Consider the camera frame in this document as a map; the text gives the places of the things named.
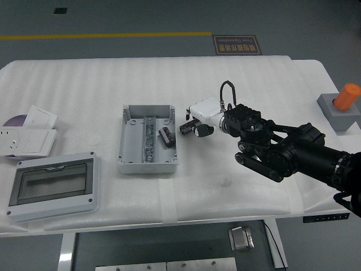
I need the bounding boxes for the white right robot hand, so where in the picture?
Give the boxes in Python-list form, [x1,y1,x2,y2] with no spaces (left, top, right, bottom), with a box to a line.
[184,98,224,138]

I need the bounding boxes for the grey open junction box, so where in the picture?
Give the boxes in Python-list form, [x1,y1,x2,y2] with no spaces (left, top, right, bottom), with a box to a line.
[117,104,179,174]

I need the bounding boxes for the white foam mat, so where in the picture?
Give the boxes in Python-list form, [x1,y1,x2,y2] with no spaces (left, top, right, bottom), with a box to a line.
[0,55,308,235]

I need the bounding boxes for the grey block holder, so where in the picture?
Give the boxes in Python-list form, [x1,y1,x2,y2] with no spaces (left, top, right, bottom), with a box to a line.
[316,92,361,133]

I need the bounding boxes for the orange cylinder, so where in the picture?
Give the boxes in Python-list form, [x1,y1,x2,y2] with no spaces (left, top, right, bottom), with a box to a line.
[334,83,361,111]

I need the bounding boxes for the white table leg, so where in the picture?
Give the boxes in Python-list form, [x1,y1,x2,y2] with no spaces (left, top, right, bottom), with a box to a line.
[58,233,77,271]
[263,218,289,269]

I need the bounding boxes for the grey metal plate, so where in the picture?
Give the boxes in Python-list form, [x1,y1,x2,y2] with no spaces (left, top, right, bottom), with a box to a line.
[166,258,237,271]
[95,261,167,271]

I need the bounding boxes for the black table control panel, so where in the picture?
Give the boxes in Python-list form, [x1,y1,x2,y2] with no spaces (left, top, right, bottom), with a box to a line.
[303,213,350,224]

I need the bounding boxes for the grey cover with clear window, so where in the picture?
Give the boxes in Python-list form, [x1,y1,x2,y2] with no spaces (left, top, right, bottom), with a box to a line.
[6,151,102,224]

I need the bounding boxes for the purple disc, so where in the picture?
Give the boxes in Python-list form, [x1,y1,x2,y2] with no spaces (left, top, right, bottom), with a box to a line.
[2,114,29,161]

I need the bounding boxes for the metal mounting rail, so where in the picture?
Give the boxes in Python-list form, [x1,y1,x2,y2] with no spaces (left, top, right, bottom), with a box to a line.
[143,115,156,164]

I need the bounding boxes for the thin black cable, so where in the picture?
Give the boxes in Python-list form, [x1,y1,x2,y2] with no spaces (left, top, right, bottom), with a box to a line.
[263,221,285,269]

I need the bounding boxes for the white switch plate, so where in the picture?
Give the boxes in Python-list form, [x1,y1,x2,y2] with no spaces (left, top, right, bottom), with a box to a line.
[16,128,58,158]
[24,104,58,129]

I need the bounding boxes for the white wall socket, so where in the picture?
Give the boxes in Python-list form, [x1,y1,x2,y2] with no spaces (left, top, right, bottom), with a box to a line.
[0,127,22,156]

